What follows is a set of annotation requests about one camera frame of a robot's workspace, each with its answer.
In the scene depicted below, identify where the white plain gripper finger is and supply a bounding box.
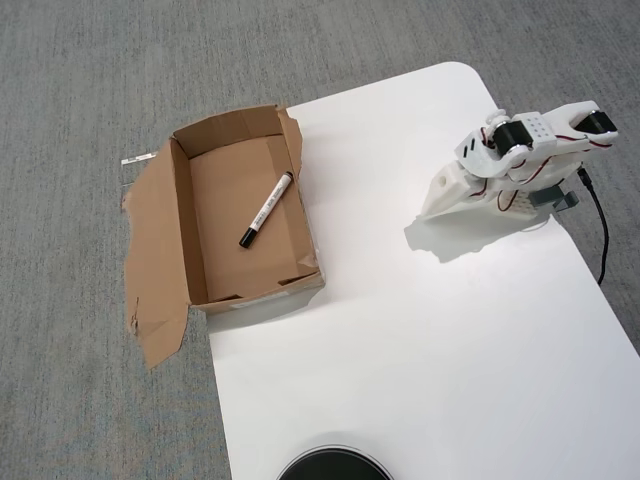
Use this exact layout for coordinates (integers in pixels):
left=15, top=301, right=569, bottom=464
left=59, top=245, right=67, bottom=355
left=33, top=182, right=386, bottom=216
left=434, top=192, right=494, bottom=215

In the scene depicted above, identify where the white slotted gripper body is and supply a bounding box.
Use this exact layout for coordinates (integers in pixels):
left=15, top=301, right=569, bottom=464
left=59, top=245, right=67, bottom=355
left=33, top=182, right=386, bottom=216
left=453, top=124, right=525, bottom=177

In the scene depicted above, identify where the white gripper finger with hole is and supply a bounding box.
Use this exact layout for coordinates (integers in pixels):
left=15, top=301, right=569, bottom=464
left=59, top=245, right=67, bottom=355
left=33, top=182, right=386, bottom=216
left=418, top=160, right=471, bottom=218

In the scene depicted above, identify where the white marker pen black cap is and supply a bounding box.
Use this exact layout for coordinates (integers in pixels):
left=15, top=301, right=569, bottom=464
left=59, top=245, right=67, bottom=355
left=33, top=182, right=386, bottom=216
left=238, top=171, right=295, bottom=250

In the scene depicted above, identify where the open brown cardboard box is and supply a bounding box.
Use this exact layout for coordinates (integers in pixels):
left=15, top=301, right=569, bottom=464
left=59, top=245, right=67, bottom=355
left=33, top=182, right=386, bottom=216
left=121, top=103, right=327, bottom=370

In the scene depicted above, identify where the grey table clamp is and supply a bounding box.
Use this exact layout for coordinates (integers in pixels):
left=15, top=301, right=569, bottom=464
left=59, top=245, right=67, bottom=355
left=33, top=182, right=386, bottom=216
left=530, top=185, right=580, bottom=214

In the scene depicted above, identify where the black round disc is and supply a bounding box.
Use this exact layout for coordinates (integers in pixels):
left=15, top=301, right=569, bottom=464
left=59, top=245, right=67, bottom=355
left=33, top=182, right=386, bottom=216
left=275, top=432, right=394, bottom=480

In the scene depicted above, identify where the black power cable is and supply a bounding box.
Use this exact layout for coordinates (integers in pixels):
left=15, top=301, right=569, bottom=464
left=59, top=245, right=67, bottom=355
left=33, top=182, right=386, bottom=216
left=577, top=167, right=610, bottom=286

